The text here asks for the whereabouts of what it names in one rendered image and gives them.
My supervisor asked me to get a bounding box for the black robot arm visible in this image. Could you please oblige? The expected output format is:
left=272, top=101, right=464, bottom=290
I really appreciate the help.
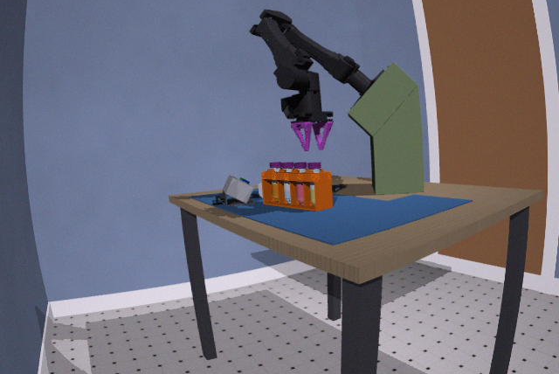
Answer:
left=250, top=10, right=384, bottom=119

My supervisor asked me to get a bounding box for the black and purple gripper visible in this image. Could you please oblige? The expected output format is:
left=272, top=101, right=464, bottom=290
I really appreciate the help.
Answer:
left=289, top=91, right=333, bottom=151

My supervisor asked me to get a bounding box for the blue flat mat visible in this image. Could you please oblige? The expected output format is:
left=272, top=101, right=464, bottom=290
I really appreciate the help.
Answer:
left=190, top=188, right=472, bottom=246

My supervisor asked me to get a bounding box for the white control panel with green and blue buttons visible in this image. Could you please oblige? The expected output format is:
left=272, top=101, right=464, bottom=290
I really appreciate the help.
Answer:
left=213, top=175, right=255, bottom=206

